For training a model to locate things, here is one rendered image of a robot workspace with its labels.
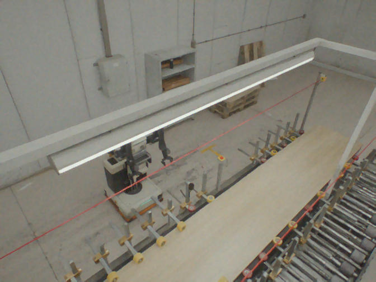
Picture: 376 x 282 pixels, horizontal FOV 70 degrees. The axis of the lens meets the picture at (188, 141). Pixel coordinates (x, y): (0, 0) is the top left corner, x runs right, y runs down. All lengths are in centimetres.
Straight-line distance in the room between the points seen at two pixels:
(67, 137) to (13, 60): 308
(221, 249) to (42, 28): 353
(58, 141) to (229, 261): 187
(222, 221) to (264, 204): 54
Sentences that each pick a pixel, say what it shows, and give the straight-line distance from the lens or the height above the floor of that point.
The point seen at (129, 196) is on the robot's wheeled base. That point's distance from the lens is 392.
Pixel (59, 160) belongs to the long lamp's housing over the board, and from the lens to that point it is 133.
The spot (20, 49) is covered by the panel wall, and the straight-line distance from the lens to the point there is 429.
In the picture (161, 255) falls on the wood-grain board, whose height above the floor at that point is 90.
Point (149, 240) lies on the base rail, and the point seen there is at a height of 70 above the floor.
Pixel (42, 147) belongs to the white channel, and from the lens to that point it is 128.
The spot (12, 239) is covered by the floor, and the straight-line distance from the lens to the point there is 436.
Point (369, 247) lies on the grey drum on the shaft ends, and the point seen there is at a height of 83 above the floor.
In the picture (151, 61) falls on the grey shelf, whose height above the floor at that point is 145.
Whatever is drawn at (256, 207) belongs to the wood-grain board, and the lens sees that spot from 305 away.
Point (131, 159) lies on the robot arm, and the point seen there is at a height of 125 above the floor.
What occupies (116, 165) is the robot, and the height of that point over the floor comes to 80.
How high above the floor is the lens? 316
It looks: 37 degrees down
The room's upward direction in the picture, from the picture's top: 2 degrees clockwise
